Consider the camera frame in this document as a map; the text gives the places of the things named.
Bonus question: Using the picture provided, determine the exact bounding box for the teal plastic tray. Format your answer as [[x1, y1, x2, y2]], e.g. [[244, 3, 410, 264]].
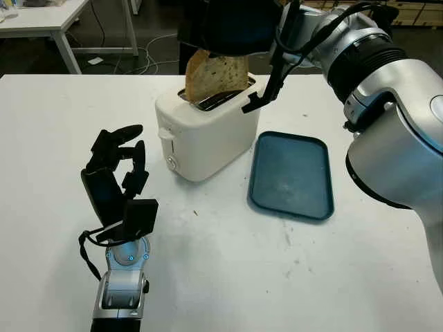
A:
[[246, 130, 336, 225]]

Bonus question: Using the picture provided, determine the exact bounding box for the clear container with label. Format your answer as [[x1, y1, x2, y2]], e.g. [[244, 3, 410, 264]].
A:
[[0, 0, 19, 24]]

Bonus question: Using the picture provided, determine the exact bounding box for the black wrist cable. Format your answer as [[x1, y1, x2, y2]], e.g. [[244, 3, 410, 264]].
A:
[[273, 0, 399, 66], [78, 228, 105, 281]]

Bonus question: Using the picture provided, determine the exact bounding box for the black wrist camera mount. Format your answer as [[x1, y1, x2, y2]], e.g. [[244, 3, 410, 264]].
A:
[[241, 34, 295, 114], [95, 198, 159, 243]]

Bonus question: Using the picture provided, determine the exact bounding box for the white two-slot toaster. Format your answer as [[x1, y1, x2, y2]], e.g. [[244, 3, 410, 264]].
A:
[[154, 72, 262, 183]]

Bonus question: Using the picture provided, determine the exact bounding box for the white desk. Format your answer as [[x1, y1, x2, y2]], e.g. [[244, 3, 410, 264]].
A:
[[0, 0, 139, 75]]

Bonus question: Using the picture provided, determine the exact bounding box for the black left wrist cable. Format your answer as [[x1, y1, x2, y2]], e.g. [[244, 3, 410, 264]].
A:
[[78, 228, 105, 281]]

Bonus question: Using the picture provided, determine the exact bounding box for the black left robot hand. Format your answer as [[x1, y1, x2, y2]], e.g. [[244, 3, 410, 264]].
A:
[[80, 124, 150, 229]]

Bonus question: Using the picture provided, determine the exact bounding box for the person in dark clothes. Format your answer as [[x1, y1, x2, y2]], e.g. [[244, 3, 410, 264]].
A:
[[177, 0, 208, 75]]

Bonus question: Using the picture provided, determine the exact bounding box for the wooden crate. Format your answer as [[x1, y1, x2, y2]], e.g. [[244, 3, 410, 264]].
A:
[[390, 0, 443, 27]]

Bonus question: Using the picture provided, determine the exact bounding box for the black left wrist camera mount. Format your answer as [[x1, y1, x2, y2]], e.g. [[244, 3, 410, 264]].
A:
[[95, 198, 159, 243]]

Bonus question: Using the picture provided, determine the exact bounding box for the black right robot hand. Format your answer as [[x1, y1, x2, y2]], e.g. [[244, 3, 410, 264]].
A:
[[202, 0, 285, 58]]

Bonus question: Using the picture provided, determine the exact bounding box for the white floor cable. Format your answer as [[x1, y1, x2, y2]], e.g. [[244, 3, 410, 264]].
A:
[[114, 34, 181, 75]]

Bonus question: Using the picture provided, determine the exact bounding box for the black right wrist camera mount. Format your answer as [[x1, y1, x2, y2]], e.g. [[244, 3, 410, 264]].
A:
[[241, 34, 295, 114]]

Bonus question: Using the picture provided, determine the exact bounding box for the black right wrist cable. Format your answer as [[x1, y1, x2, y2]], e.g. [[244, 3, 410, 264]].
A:
[[273, 0, 399, 66]]

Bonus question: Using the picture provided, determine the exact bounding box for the brown bread slice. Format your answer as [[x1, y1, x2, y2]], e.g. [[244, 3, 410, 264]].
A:
[[185, 49, 251, 104]]

